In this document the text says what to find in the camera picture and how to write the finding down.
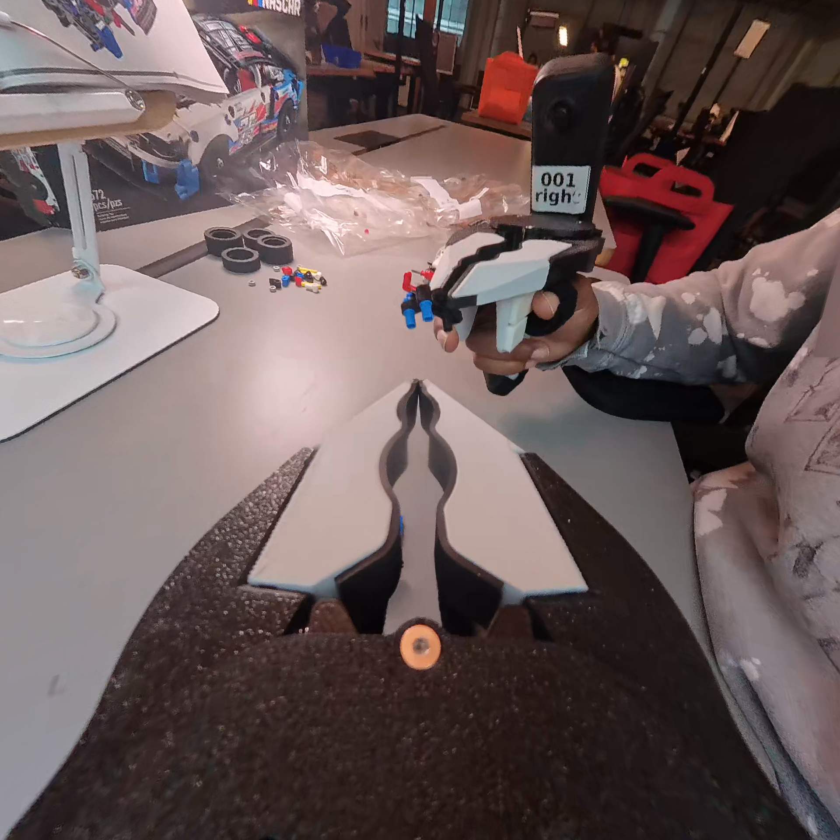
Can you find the white book stand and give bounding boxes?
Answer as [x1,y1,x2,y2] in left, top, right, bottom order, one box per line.
[0,88,221,442]

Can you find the orange bag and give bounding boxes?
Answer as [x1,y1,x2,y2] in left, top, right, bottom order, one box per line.
[478,51,540,126]

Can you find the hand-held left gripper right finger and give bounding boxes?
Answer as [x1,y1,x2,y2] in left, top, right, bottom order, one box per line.
[418,380,588,606]

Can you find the toy car set box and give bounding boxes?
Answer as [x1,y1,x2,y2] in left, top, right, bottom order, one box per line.
[0,0,309,240]

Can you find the pile of clear plastic bags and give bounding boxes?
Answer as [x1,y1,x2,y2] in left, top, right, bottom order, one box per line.
[220,141,534,258]

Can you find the person's pale patterned sweatshirt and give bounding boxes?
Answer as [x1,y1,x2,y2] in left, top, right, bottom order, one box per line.
[692,328,840,840]

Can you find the black chair armrest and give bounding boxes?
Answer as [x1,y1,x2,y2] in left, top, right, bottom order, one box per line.
[602,196,697,284]

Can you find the black brick piece blue pins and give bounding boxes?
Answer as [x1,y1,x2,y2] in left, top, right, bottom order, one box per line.
[399,289,462,333]

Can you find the person's right hand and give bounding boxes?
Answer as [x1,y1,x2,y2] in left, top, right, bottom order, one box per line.
[434,276,600,377]

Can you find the red fabric bag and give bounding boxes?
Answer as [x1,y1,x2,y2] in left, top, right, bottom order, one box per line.
[600,154,735,284]

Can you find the person's right forearm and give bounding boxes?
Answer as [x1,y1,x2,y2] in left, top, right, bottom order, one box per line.
[567,213,840,388]

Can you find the pile of small loose bricks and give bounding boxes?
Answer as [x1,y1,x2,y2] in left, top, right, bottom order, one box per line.
[248,264,328,294]

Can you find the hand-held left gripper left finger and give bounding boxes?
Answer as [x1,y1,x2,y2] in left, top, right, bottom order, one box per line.
[248,378,420,588]

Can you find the black mesh chair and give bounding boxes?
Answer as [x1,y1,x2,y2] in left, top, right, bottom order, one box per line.
[563,364,726,424]

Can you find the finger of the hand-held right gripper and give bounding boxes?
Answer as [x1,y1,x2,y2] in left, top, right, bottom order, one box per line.
[430,231,513,294]
[432,238,574,333]

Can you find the building instruction booklet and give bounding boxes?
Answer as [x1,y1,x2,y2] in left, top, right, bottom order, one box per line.
[0,0,231,99]

